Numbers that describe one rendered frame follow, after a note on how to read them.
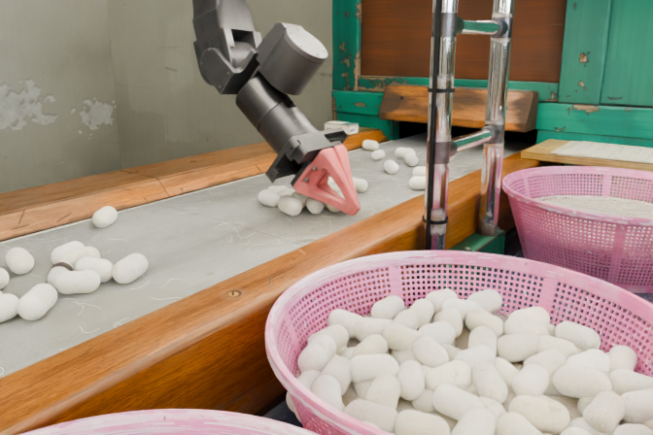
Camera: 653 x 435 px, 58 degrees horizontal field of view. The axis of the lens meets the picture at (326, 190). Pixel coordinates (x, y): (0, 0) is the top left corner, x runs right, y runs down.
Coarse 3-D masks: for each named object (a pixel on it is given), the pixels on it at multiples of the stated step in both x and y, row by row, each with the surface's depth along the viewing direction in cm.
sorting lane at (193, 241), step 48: (384, 144) 120; (192, 192) 81; (240, 192) 82; (384, 192) 82; (48, 240) 62; (96, 240) 62; (144, 240) 62; (192, 240) 62; (240, 240) 62; (288, 240) 62; (144, 288) 50; (192, 288) 50; (0, 336) 42; (48, 336) 42
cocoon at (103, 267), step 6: (84, 258) 51; (90, 258) 51; (96, 258) 51; (102, 258) 51; (78, 264) 51; (84, 264) 51; (90, 264) 50; (96, 264) 50; (102, 264) 50; (108, 264) 51; (78, 270) 51; (96, 270) 50; (102, 270) 50; (108, 270) 50; (102, 276) 50; (108, 276) 51; (102, 282) 51
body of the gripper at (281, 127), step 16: (272, 112) 69; (288, 112) 69; (272, 128) 69; (288, 128) 68; (304, 128) 68; (336, 128) 71; (272, 144) 70; (288, 144) 65; (288, 160) 68; (272, 176) 67
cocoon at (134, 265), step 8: (128, 256) 51; (136, 256) 52; (144, 256) 52; (120, 264) 50; (128, 264) 50; (136, 264) 51; (144, 264) 52; (112, 272) 50; (120, 272) 50; (128, 272) 50; (136, 272) 51; (144, 272) 52; (120, 280) 50; (128, 280) 50
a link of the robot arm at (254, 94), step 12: (252, 84) 70; (264, 84) 70; (240, 96) 71; (252, 96) 70; (264, 96) 70; (276, 96) 70; (288, 96) 71; (240, 108) 72; (252, 108) 70; (264, 108) 69; (288, 108) 72; (252, 120) 71
